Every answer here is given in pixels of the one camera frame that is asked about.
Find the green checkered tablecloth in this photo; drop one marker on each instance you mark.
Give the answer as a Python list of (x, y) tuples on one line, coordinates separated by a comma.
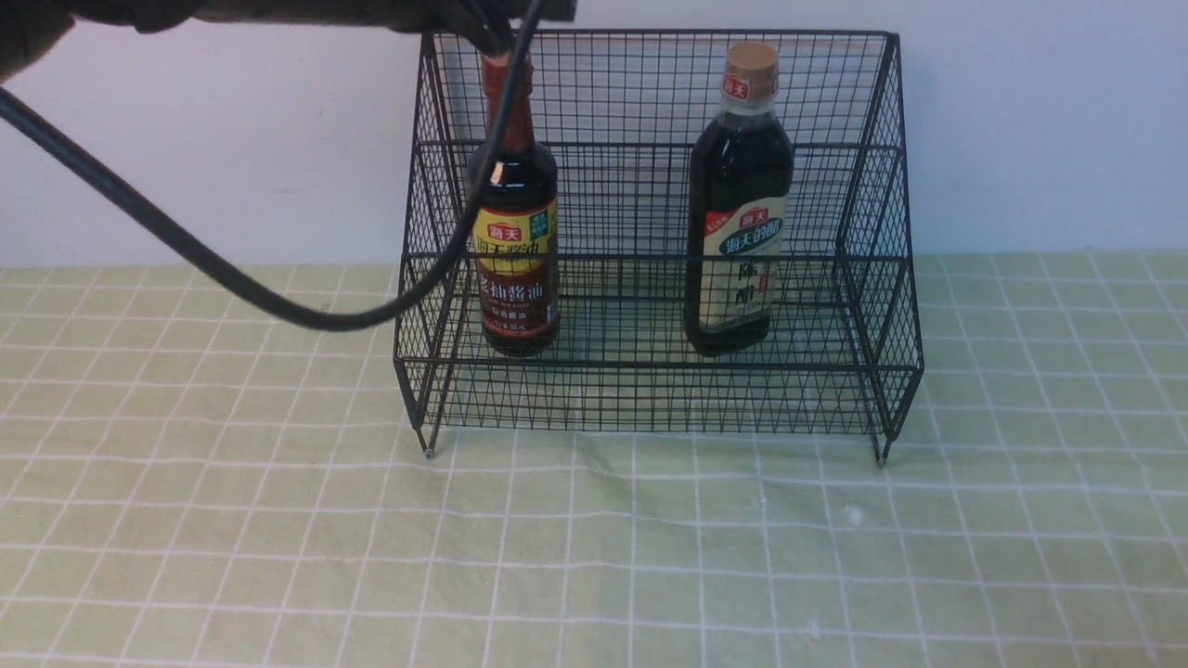
[(188, 483)]

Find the black wire mesh shelf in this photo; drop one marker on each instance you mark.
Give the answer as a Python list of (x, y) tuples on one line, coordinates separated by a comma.
[(620, 110)]

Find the black vinegar bottle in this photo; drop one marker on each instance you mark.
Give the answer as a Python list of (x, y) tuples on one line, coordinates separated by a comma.
[(739, 183)]

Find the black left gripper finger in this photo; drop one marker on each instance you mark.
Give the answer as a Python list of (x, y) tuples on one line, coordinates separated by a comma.
[(482, 23)]

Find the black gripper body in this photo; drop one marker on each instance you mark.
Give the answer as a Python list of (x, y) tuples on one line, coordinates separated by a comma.
[(30, 28)]

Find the dark soy sauce bottle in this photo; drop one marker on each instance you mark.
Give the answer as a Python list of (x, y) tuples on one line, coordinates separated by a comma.
[(517, 237)]

